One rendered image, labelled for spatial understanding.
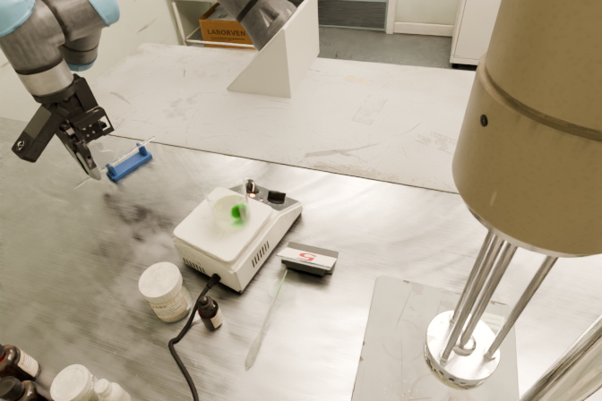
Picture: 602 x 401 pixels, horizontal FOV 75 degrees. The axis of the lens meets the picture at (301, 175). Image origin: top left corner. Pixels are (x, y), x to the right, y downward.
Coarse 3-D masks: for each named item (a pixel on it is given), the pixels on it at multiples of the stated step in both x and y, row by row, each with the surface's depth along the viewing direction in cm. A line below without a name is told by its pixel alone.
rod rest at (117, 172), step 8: (136, 144) 88; (144, 152) 87; (128, 160) 87; (136, 160) 87; (144, 160) 88; (112, 168) 83; (120, 168) 86; (128, 168) 85; (112, 176) 84; (120, 176) 84
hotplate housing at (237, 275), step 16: (288, 208) 68; (272, 224) 64; (288, 224) 69; (176, 240) 62; (256, 240) 61; (272, 240) 65; (192, 256) 62; (208, 256) 60; (240, 256) 59; (256, 256) 62; (208, 272) 63; (224, 272) 59; (240, 272) 59; (256, 272) 65; (240, 288) 61
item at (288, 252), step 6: (282, 252) 64; (288, 252) 65; (294, 252) 65; (300, 252) 66; (306, 252) 66; (294, 258) 62; (300, 258) 63; (306, 258) 63; (312, 258) 64; (318, 258) 64; (324, 258) 65; (330, 258) 65; (324, 264) 61; (330, 264) 62
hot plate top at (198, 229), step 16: (208, 208) 65; (256, 208) 64; (192, 224) 62; (208, 224) 62; (256, 224) 61; (192, 240) 60; (208, 240) 60; (224, 240) 60; (240, 240) 59; (224, 256) 57
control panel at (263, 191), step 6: (258, 186) 75; (258, 192) 72; (264, 192) 73; (252, 198) 69; (258, 198) 70; (264, 198) 70; (288, 198) 73; (270, 204) 68; (276, 204) 68; (282, 204) 69; (288, 204) 70
